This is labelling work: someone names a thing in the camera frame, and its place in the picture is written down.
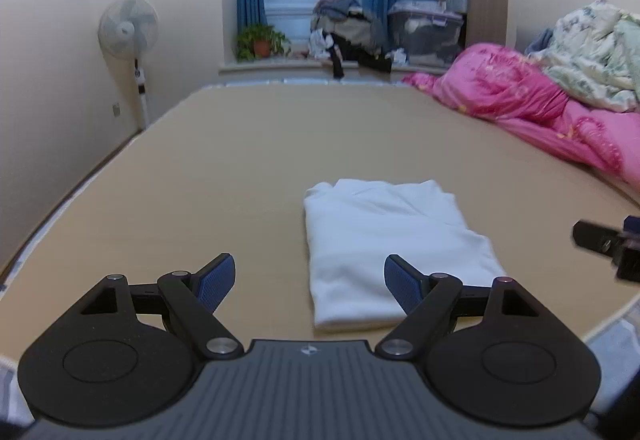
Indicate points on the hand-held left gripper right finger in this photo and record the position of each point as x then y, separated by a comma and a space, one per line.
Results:
404, 282

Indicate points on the white standing fan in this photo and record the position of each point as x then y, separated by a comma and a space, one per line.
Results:
129, 27

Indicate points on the clear plastic storage box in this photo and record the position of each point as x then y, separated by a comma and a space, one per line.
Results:
425, 32

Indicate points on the white shirt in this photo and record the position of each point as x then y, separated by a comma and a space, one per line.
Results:
395, 245

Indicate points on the pink quilt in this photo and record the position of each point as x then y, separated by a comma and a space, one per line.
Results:
510, 84

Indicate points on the blue cloth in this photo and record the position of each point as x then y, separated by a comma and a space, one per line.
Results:
542, 40

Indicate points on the pale floral quilt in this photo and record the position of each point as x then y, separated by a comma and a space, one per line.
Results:
595, 54

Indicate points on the wall socket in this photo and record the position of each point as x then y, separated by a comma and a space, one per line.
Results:
116, 109

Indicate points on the potted green plant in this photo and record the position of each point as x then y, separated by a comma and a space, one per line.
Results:
262, 42

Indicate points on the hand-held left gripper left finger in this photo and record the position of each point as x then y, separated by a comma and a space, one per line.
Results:
216, 282

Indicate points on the pile of clothes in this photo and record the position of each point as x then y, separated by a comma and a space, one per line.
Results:
345, 27

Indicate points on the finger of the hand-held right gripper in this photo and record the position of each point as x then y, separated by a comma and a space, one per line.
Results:
595, 239
631, 255

